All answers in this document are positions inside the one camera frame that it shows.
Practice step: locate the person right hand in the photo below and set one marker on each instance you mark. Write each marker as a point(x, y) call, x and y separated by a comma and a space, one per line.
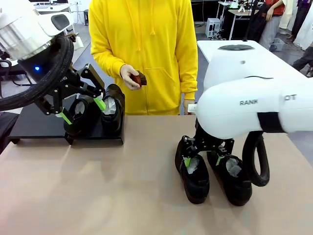
point(127, 73)

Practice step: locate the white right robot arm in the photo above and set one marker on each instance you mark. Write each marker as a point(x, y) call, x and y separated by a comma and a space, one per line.
point(232, 115)

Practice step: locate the white background table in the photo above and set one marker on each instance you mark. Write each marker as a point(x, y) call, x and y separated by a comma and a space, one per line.
point(207, 46)

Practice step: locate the background desk white legs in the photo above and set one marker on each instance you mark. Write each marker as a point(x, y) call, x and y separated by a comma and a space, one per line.
point(238, 12)

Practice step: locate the dark hanging garment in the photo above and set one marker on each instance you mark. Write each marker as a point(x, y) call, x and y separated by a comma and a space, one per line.
point(303, 22)

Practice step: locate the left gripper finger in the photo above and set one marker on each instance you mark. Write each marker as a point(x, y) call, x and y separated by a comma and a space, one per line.
point(91, 78)
point(52, 105)

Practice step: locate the white computer case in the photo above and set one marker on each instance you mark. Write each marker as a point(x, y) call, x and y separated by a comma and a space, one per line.
point(212, 27)

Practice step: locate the person right forearm yellow sleeve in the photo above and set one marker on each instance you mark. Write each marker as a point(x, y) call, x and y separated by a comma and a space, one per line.
point(105, 63)

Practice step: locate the cream hanging garment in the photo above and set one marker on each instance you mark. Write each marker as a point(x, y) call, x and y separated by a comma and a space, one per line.
point(288, 14)

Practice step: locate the person torso yellow hoodie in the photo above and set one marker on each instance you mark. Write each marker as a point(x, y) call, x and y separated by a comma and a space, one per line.
point(151, 49)

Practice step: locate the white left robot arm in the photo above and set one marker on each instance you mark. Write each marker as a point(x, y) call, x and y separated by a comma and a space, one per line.
point(22, 14)

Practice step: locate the black leather buckle shoe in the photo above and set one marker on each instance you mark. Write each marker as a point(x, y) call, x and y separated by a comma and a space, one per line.
point(237, 193)
point(85, 122)
point(117, 117)

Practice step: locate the black pole stand round base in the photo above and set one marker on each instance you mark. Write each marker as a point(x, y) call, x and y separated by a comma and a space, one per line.
point(236, 47)

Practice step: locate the brown shoe brush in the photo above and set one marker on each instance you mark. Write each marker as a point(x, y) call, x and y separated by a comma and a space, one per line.
point(141, 79)

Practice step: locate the mannequin red top grey trousers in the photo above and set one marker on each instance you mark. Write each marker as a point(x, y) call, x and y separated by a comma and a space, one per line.
point(271, 27)

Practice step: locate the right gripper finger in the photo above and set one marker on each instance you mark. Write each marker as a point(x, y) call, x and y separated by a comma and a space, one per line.
point(189, 147)
point(225, 148)

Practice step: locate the white crumpled stuffing paper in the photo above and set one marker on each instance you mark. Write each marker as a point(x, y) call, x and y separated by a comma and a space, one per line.
point(194, 167)
point(110, 105)
point(78, 109)
point(233, 169)

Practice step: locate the black shoe stand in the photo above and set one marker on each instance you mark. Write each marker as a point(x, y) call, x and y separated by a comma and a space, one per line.
point(36, 124)

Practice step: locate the background person dark trousers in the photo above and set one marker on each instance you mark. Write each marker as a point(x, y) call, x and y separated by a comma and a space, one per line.
point(305, 57)

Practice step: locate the grey plastic bin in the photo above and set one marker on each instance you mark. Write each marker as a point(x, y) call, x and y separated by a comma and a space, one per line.
point(277, 44)

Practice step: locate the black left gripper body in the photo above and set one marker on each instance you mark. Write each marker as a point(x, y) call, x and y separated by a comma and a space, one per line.
point(63, 83)

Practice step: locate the person left forearm yellow sleeve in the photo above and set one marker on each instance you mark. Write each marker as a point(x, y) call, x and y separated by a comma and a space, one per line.
point(189, 80)

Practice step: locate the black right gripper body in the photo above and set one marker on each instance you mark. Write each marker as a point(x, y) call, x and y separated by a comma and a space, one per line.
point(210, 142)

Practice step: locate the black buckle shoe purple insole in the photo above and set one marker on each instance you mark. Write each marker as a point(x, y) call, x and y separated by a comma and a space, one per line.
point(198, 188)

